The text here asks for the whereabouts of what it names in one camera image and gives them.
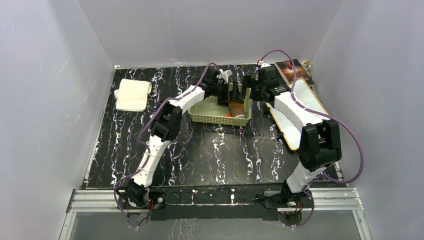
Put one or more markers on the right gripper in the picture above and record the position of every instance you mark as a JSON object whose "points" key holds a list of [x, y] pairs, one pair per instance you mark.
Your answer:
{"points": [[247, 82]]}

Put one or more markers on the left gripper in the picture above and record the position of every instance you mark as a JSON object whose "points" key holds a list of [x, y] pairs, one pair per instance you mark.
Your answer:
{"points": [[224, 100]]}

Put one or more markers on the brown and yellow towel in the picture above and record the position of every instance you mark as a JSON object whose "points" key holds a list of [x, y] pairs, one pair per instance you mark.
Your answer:
{"points": [[237, 110]]}

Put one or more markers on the light green plastic basket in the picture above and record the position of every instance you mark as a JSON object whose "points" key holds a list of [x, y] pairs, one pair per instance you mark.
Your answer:
{"points": [[208, 111]]}

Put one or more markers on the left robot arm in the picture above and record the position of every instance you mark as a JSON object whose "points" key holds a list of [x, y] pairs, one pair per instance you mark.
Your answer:
{"points": [[165, 126]]}

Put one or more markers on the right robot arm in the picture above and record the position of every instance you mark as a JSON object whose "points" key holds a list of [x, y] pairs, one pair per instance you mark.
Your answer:
{"points": [[318, 139]]}

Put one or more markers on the dark cover book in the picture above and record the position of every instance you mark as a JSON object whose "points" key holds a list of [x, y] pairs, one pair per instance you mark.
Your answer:
{"points": [[288, 71]]}

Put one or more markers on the cream white towel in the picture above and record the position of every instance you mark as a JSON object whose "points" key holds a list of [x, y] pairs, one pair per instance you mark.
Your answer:
{"points": [[132, 95]]}

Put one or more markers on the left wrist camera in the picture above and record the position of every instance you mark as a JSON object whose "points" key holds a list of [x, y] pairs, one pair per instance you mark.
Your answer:
{"points": [[225, 74]]}

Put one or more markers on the whiteboard with wooden frame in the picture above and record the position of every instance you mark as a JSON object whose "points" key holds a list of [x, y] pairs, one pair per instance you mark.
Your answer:
{"points": [[290, 115]]}

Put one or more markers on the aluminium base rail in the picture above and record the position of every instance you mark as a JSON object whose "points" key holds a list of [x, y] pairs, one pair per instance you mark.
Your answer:
{"points": [[325, 199]]}

